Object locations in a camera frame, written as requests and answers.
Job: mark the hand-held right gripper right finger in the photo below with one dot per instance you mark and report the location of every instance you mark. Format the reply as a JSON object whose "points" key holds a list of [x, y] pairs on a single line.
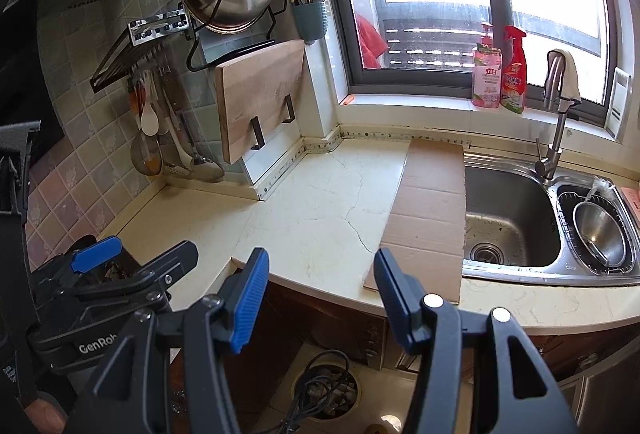
{"points": [[395, 301]]}

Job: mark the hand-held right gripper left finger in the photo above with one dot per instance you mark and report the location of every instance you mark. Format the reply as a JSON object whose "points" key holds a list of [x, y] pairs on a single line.
{"points": [[250, 301]]}

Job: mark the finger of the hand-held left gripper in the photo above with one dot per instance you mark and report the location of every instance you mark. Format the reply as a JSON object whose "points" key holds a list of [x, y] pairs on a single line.
{"points": [[95, 254], [160, 264]]}

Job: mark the person's left hand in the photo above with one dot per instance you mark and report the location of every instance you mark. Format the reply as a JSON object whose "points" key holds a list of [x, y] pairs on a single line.
{"points": [[45, 414]]}

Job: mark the wooden base cabinet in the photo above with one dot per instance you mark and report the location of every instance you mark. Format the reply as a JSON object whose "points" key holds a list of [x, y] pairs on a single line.
{"points": [[340, 329]]}

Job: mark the brown cardboard sheet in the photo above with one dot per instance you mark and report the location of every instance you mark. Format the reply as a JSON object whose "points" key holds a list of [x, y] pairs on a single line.
{"points": [[425, 204]]}

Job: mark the steel ladle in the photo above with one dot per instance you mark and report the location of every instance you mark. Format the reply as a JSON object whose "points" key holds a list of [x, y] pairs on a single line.
{"points": [[210, 171]]}

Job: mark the steel skimmer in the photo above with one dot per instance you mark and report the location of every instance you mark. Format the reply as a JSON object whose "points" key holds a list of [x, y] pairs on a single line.
{"points": [[145, 159]]}

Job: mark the white cutting board stand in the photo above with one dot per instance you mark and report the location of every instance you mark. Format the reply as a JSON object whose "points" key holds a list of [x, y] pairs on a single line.
{"points": [[275, 164]]}

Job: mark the white hanging spoon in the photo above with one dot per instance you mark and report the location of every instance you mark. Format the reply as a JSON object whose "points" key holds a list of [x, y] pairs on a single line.
{"points": [[149, 121]]}

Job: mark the steel sink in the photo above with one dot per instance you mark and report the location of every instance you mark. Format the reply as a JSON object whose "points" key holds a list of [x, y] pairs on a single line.
{"points": [[510, 214]]}

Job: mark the wooden cutting board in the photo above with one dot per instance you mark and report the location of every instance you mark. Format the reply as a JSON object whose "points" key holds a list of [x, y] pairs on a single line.
{"points": [[260, 99]]}

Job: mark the black drain basket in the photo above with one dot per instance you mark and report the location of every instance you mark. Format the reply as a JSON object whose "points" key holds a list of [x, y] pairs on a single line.
{"points": [[565, 209]]}

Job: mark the small orange object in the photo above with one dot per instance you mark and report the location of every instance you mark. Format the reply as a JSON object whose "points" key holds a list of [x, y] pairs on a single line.
{"points": [[347, 100]]}

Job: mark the steel bowl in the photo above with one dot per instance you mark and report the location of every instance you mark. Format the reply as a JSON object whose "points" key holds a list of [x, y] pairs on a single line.
{"points": [[600, 234]]}

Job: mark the clear plastic wrap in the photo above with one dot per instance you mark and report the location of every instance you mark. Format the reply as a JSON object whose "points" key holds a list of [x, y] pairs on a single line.
{"points": [[602, 186]]}

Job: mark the pink dish soap bottle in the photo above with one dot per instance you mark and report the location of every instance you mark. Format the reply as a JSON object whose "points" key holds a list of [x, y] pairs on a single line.
{"points": [[486, 79]]}

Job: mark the red spray bottle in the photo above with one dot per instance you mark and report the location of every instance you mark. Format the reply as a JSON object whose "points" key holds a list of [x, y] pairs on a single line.
{"points": [[514, 79]]}

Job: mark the pink dish cloth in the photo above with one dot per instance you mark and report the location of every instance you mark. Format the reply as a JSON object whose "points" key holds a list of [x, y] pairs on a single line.
{"points": [[632, 201]]}

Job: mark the grey balcony railing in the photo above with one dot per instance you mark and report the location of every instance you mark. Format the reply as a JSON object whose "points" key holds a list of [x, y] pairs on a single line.
{"points": [[430, 44]]}

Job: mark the red cloth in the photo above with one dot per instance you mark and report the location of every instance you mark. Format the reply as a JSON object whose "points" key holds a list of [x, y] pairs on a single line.
{"points": [[372, 41]]}

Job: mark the steel faucet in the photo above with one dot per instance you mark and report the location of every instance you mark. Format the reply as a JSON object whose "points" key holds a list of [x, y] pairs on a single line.
{"points": [[555, 79]]}

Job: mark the beige cloth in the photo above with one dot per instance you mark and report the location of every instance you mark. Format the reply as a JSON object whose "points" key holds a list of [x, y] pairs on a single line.
{"points": [[572, 79]]}

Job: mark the blue-grey utensil holder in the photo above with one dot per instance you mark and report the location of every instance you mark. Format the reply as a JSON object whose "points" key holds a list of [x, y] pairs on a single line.
{"points": [[310, 21]]}

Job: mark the black metal bracket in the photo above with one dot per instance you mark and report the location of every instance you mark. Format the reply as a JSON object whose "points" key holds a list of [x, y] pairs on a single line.
{"points": [[257, 134], [289, 109]]}

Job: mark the dark window frame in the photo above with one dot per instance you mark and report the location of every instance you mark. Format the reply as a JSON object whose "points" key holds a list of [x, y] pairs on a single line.
{"points": [[410, 84]]}

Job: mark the metal wall rack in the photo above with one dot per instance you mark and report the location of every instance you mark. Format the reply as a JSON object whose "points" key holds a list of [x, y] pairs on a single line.
{"points": [[155, 26]]}

